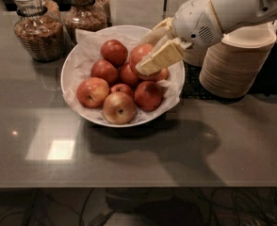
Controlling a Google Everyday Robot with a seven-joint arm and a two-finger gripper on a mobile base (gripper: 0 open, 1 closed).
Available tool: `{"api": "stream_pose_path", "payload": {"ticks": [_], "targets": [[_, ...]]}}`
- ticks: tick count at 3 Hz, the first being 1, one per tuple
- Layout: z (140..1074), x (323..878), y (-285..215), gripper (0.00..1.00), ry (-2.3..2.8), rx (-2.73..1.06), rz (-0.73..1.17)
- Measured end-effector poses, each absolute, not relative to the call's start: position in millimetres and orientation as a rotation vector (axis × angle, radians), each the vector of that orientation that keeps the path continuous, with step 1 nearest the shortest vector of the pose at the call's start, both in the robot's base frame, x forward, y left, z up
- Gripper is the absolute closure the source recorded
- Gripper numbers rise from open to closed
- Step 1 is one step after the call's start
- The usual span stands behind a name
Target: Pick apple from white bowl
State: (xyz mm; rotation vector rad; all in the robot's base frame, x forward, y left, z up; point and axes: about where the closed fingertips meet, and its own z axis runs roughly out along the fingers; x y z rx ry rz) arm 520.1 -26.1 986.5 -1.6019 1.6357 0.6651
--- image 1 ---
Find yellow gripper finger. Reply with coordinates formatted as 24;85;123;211
135;38;192;76
138;17;173;45

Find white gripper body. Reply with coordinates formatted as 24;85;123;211
172;0;222;53

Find large red apple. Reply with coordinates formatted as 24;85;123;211
129;43;159;80

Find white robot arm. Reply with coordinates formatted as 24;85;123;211
136;0;277;75

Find yellow-red apple right back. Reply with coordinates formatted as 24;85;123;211
155;68;169;82

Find yellow-red apple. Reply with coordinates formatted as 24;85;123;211
103;91;137;125
155;68;169;82

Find dark red apple front right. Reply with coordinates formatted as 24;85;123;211
134;81;162;112

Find small hidden red apple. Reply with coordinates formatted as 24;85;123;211
119;63;140;88

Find red apple at back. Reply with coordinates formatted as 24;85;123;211
101;40;128;68

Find small red apple centre bottom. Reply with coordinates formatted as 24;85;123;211
110;83;134;97

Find small red apple left back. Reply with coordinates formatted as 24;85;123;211
90;59;119;85

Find yellow-red apple front centre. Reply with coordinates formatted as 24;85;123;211
103;91;137;125

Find red-yellow apple front left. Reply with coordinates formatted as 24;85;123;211
76;77;109;108

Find white bowl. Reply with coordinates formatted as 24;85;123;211
60;24;186;129

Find stack of paper bowls rear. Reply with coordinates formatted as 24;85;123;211
184;50;206;67

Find stack of paper bowls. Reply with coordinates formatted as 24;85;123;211
199;23;277;99
184;50;206;67

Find white napkin dispenser box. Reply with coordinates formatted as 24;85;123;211
109;0;187;28

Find stack of paper bowls front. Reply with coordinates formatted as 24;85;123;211
199;23;277;99

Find white paper liner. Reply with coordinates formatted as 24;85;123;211
62;27;181;125

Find glass granola jar middle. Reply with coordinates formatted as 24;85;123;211
63;0;107;44

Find glass granola jar left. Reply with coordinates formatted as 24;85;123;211
13;0;64;62

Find black floor cables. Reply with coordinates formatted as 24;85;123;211
0;187;277;226

